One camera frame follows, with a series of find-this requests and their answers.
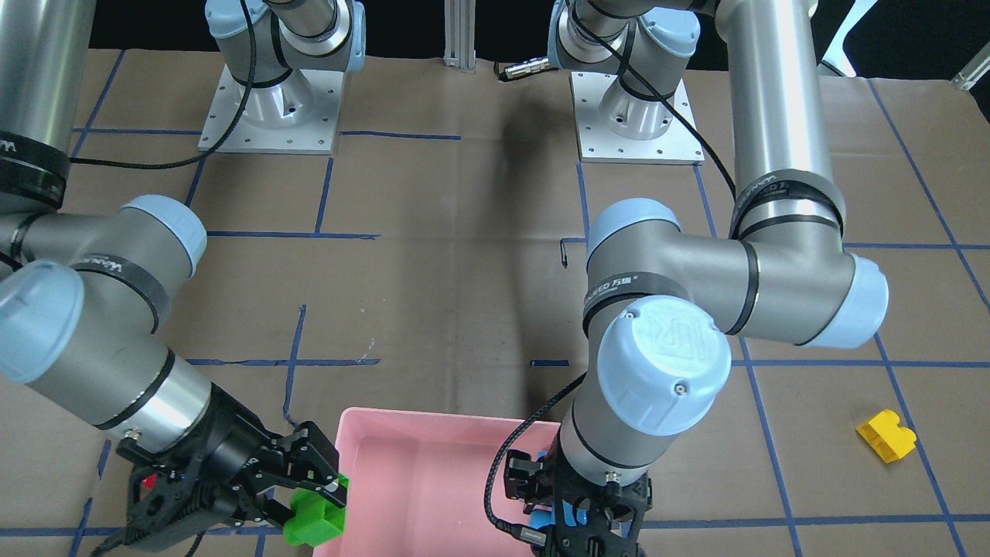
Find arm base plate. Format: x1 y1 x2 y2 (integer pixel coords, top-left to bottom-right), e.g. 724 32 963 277
219 70 346 155
572 73 705 165

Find yellow toy block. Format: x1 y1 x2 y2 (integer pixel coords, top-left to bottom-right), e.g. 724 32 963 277
855 408 918 464

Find green toy block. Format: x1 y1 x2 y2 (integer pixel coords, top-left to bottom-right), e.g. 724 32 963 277
282 473 349 547

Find aluminium frame post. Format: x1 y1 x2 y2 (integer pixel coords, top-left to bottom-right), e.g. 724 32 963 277
442 0 476 73

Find metal cable connector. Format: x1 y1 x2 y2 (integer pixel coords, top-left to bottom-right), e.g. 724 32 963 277
493 56 558 84

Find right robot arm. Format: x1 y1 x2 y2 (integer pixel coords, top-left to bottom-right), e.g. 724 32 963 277
2 1 349 556

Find pink plastic box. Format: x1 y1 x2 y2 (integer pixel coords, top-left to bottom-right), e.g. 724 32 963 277
313 408 531 556

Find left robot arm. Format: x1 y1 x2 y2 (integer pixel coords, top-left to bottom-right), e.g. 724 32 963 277
483 1 889 556

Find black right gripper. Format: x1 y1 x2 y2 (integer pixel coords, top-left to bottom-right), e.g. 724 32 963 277
119 385 349 552

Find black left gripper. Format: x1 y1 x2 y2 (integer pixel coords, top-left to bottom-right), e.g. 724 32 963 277
503 450 653 556

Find blue toy block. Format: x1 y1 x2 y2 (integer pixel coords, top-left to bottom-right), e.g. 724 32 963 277
524 447 591 530

